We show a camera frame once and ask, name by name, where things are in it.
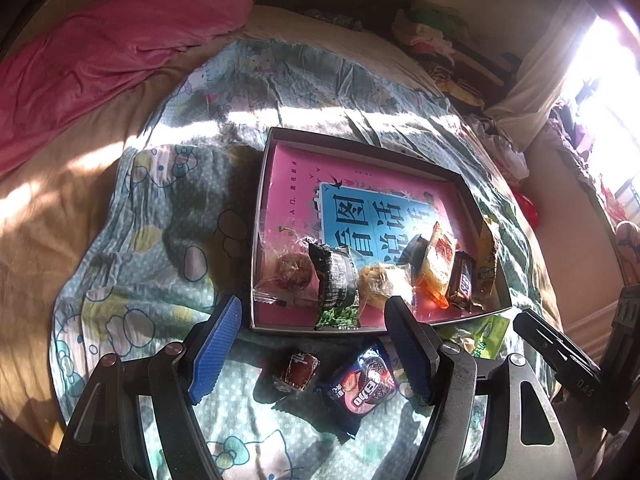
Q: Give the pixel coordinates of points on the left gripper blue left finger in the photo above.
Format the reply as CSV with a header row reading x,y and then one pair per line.
x,y
208,348

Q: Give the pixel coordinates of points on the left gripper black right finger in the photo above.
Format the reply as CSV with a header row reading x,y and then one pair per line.
x,y
416,347

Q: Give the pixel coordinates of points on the green snack packet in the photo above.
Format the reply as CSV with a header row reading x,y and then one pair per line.
x,y
482,338

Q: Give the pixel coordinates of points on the blue oreo packet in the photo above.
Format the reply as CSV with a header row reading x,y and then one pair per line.
x,y
358,387

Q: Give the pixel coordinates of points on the brown snickers bar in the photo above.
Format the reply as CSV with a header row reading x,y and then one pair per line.
x,y
460,288

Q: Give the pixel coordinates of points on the orange cake snack packet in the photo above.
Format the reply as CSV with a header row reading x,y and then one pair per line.
x,y
436,267

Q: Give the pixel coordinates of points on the clear red candy packet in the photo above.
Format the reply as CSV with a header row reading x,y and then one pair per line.
x,y
284,274

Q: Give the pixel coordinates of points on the clear pastry snack packet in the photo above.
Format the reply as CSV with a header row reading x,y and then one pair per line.
x,y
379,282

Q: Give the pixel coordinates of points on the small dark red candy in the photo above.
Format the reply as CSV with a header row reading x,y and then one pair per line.
x,y
295,371

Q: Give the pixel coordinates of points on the black snack packet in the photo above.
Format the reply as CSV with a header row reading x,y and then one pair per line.
x,y
338,294

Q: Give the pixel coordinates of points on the yellow long snack bar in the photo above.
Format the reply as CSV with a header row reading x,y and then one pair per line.
x,y
486,265

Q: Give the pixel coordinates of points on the cartoon print blanket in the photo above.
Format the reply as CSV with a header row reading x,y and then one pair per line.
x,y
178,230

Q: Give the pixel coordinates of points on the dark cardboard box tray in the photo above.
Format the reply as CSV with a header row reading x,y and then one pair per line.
x,y
370,234

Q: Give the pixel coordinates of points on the pink blue book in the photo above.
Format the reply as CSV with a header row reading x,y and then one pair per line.
x,y
360,229

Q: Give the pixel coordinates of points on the red plastic bag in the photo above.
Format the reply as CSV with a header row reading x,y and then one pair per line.
x,y
528,209

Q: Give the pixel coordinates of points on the white pink clothes bag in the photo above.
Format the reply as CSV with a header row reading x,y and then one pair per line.
x,y
510,162

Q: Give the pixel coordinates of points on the beige curtain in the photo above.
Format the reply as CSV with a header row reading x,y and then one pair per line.
x,y
540,78

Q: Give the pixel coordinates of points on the pink quilt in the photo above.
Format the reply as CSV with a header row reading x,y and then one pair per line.
x,y
94,54

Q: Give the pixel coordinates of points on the pile of clothes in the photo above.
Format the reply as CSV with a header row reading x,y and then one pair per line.
x,y
469,69

